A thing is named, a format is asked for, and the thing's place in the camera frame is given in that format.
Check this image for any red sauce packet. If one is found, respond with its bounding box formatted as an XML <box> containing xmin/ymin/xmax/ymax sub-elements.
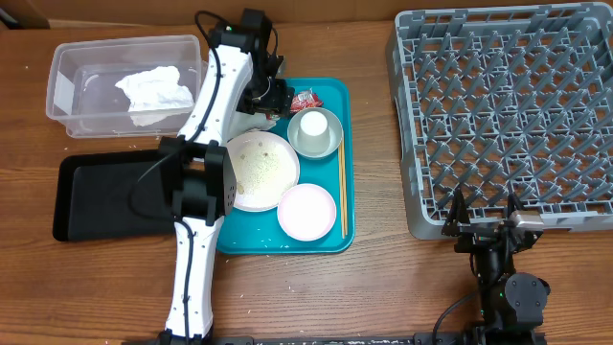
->
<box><xmin>290</xmin><ymin>89</ymin><xmax>323</xmax><ymax>114</ymax></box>

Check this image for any grey metal bowl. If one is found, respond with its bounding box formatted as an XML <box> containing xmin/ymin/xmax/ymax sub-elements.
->
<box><xmin>287</xmin><ymin>107</ymin><xmax>344</xmax><ymax>159</ymax></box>

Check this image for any white paper cup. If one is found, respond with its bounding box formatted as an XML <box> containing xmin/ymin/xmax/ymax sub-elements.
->
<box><xmin>298</xmin><ymin>110</ymin><xmax>330</xmax><ymax>155</ymax></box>

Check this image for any white napkin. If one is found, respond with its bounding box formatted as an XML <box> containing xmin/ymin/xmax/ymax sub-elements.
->
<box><xmin>239</xmin><ymin>116</ymin><xmax>277</xmax><ymax>133</ymax></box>
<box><xmin>115</xmin><ymin>66</ymin><xmax>193</xmax><ymax>112</ymax></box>

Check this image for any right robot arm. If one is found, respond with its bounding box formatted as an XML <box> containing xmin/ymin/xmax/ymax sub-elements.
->
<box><xmin>431</xmin><ymin>188</ymin><xmax>551</xmax><ymax>345</ymax></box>

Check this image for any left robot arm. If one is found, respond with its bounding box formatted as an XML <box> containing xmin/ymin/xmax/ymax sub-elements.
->
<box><xmin>150</xmin><ymin>9</ymin><xmax>294</xmax><ymax>344</ymax></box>

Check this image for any grey dishwasher rack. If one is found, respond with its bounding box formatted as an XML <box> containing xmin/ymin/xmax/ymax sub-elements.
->
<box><xmin>386</xmin><ymin>2</ymin><xmax>612</xmax><ymax>240</ymax></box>

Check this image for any large white dirty plate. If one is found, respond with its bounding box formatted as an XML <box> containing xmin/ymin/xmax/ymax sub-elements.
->
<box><xmin>226</xmin><ymin>131</ymin><xmax>300</xmax><ymax>212</ymax></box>

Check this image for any teal serving tray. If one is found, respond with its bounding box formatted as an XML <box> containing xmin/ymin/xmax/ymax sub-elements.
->
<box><xmin>216</xmin><ymin>78</ymin><xmax>355</xmax><ymax>255</ymax></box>

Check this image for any black tray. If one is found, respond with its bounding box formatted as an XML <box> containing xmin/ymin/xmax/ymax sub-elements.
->
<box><xmin>53</xmin><ymin>149</ymin><xmax>174</xmax><ymax>242</ymax></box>

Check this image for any clear plastic bin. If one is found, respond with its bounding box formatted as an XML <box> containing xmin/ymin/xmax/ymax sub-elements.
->
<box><xmin>46</xmin><ymin>34</ymin><xmax>206</xmax><ymax>138</ymax></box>

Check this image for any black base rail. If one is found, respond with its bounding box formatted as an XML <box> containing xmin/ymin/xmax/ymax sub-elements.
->
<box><xmin>210</xmin><ymin>332</ymin><xmax>547</xmax><ymax>345</ymax></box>

